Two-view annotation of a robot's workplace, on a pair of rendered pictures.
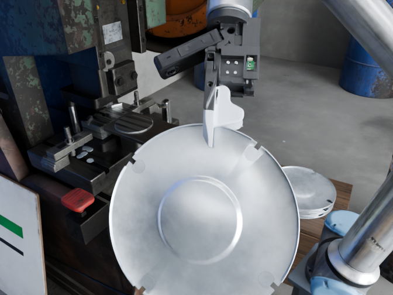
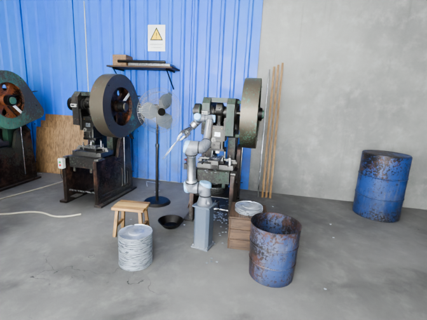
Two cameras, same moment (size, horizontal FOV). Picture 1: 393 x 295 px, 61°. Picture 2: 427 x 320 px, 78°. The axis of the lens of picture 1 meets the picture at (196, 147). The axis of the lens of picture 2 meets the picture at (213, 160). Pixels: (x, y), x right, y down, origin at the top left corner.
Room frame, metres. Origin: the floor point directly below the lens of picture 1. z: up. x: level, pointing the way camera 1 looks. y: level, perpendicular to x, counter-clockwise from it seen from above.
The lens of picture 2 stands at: (-0.21, -2.73, 1.43)
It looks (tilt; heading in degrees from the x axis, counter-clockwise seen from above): 12 degrees down; 69
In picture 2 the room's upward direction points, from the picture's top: 3 degrees clockwise
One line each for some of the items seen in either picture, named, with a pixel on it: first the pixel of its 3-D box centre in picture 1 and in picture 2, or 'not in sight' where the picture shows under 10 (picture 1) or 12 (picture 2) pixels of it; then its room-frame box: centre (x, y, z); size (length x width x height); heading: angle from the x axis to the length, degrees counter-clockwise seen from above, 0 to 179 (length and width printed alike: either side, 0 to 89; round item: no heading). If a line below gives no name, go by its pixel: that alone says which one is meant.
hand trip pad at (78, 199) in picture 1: (79, 208); not in sight; (0.62, 0.29, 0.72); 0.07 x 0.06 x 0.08; 58
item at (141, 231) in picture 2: not in sight; (135, 232); (-0.05, -0.50, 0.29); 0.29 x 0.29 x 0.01
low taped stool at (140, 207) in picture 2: not in sight; (131, 219); (-0.05, 0.05, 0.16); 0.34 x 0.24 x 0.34; 154
